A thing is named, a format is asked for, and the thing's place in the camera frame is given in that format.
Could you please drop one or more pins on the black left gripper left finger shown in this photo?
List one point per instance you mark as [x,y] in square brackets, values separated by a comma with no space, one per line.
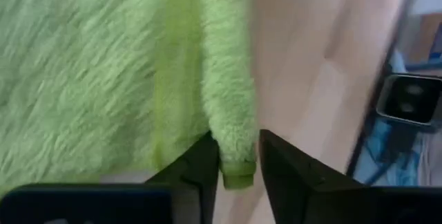
[172,196]

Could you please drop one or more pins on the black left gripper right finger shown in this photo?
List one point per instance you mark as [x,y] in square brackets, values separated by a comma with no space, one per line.
[310,193]

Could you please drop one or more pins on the lime green microfiber towel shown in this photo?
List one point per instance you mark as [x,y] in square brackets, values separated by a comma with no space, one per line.
[103,79]

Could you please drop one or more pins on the black aluminium table frame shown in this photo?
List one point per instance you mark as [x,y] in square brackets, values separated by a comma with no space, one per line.
[376,106]

